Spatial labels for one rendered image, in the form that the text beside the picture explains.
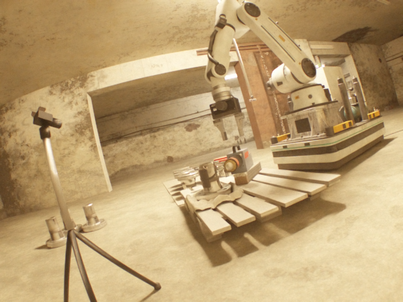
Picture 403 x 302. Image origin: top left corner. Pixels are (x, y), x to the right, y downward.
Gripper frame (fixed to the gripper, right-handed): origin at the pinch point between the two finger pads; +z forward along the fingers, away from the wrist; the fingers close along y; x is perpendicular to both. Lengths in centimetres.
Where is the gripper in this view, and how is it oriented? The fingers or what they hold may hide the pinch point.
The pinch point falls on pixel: (232, 134)
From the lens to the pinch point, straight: 184.6
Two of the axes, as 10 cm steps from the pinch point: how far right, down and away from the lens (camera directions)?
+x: -4.0, 1.3, -9.1
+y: -8.8, 2.2, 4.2
